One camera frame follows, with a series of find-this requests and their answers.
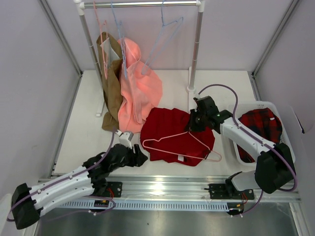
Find red skirt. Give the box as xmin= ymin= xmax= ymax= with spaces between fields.
xmin=140 ymin=108 xmax=215 ymax=163

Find pink wire hanger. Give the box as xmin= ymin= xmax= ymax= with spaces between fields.
xmin=93 ymin=0 xmax=108 ymax=79
xmin=141 ymin=131 xmax=222 ymax=166

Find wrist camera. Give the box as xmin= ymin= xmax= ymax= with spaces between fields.
xmin=115 ymin=130 xmax=134 ymax=149
xmin=193 ymin=93 xmax=203 ymax=101

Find salmon pink garment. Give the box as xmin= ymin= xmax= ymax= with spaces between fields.
xmin=118 ymin=38 xmax=162 ymax=133

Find brown garment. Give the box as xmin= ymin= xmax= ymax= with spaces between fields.
xmin=96 ymin=34 xmax=123 ymax=131

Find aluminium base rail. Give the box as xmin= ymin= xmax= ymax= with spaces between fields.
xmin=33 ymin=175 xmax=301 ymax=203

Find blue wire hanger right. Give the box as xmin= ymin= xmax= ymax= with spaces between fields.
xmin=141 ymin=0 xmax=184 ymax=75

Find metal clothes rack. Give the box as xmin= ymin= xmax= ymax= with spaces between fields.
xmin=74 ymin=0 xmax=205 ymax=110

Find red plaid shirt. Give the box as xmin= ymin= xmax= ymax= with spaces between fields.
xmin=237 ymin=108 xmax=284 ymax=163

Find blue wire hanger left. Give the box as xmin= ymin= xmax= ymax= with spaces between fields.
xmin=110 ymin=0 xmax=128 ymax=80

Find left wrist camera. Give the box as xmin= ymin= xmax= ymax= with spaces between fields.
xmin=115 ymin=130 xmax=134 ymax=149

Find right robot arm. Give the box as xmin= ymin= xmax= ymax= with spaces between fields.
xmin=186 ymin=96 xmax=297 ymax=199

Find blue wire hanger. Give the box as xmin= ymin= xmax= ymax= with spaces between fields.
xmin=110 ymin=0 xmax=128 ymax=80
xmin=141 ymin=0 xmax=184 ymax=75

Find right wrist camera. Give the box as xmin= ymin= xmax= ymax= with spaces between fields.
xmin=193 ymin=93 xmax=203 ymax=101

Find white slotted cable duct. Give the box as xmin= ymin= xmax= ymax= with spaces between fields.
xmin=60 ymin=199 xmax=229 ymax=212

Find white laundry basket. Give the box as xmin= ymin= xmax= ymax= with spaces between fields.
xmin=225 ymin=100 xmax=296 ymax=166

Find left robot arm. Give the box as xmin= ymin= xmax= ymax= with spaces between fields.
xmin=10 ymin=144 xmax=148 ymax=230

